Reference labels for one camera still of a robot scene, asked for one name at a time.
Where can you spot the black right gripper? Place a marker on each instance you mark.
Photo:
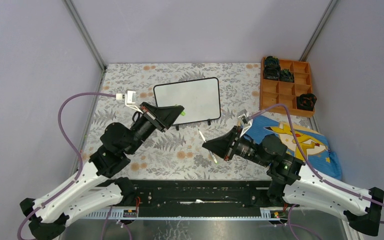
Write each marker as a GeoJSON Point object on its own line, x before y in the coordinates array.
{"type": "Point", "coordinates": [222, 145]}

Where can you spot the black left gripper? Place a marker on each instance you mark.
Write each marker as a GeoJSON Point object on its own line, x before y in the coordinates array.
{"type": "Point", "coordinates": [163, 117]}

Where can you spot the small black-framed whiteboard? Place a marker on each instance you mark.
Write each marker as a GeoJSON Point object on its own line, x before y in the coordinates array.
{"type": "Point", "coordinates": [201, 99]}

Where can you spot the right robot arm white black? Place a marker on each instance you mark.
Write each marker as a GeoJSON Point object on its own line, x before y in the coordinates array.
{"type": "Point", "coordinates": [293, 182]}

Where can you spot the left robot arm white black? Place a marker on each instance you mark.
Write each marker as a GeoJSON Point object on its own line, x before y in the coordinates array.
{"type": "Point", "coordinates": [49, 215]}

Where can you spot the floral patterned table mat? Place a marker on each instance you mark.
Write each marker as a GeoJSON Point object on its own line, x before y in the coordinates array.
{"type": "Point", "coordinates": [177, 154]}

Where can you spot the orange wooden compartment tray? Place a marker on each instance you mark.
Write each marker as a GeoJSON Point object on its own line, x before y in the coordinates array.
{"type": "Point", "coordinates": [278, 92]}

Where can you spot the black object tray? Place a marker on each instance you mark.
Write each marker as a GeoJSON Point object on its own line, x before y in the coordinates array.
{"type": "Point", "coordinates": [272, 72]}
{"type": "Point", "coordinates": [271, 61]}
{"type": "Point", "coordinates": [286, 76]}
{"type": "Point", "coordinates": [306, 102]}

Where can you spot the blue yellow cartoon cloth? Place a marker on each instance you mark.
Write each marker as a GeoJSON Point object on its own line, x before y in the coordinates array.
{"type": "Point", "coordinates": [306, 143]}

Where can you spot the black object tray right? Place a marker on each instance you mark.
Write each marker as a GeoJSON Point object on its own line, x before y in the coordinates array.
{"type": "Point", "coordinates": [306, 102]}

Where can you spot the black object tray middle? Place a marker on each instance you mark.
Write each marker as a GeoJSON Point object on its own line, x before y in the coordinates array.
{"type": "Point", "coordinates": [286, 76]}

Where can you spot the black object tray top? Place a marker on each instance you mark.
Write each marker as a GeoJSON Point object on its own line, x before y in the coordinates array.
{"type": "Point", "coordinates": [271, 61]}

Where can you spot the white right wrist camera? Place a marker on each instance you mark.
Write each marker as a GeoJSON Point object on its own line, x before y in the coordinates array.
{"type": "Point", "coordinates": [244, 122]}

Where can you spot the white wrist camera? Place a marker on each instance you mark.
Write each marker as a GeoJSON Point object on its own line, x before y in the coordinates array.
{"type": "Point", "coordinates": [129, 98]}
{"type": "Point", "coordinates": [244, 122]}

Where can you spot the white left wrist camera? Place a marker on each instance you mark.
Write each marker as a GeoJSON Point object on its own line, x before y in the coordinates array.
{"type": "Point", "coordinates": [129, 98]}

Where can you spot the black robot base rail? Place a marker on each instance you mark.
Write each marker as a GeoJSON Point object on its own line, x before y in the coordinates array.
{"type": "Point", "coordinates": [200, 199]}

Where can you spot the left aluminium frame post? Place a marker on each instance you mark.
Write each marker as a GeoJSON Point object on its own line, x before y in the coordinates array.
{"type": "Point", "coordinates": [83, 31]}

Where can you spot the aluminium frame post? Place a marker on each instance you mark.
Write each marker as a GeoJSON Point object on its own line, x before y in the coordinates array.
{"type": "Point", "coordinates": [318, 29]}
{"type": "Point", "coordinates": [83, 31]}

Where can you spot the right aluminium frame post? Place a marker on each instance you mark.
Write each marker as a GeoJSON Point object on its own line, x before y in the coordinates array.
{"type": "Point", "coordinates": [318, 29]}

